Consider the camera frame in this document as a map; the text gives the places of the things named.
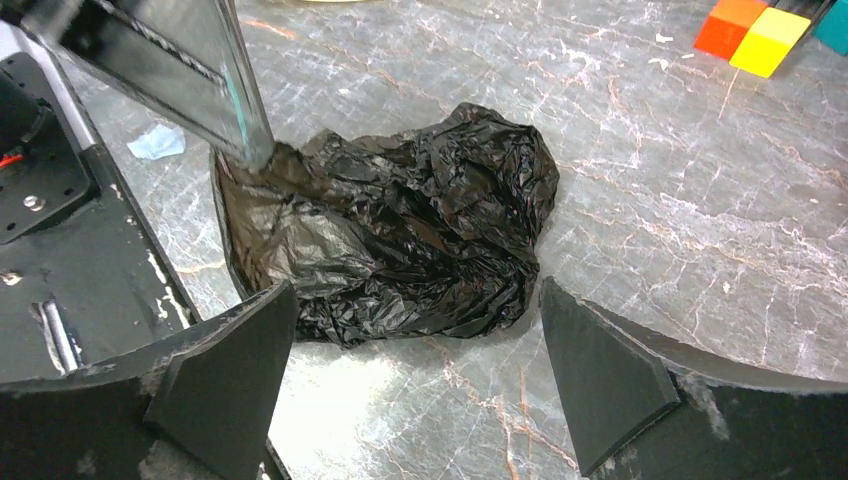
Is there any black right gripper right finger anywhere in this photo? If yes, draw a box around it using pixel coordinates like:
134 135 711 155
539 278 847 479

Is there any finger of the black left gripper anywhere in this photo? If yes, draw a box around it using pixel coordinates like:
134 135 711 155
19 1 275 170

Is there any black plastic trash bag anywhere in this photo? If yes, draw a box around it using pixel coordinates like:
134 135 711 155
209 103 559 348

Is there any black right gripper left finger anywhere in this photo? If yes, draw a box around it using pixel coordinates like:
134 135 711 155
1 282 298 479

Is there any teal cube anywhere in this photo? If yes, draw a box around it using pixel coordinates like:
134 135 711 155
813 0 847 56

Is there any red cube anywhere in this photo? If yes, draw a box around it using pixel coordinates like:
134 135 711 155
693 0 768 61

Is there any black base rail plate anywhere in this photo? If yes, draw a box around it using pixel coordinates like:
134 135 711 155
1 24 287 479

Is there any yellow cube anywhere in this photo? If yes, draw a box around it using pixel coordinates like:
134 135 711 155
729 7 812 78

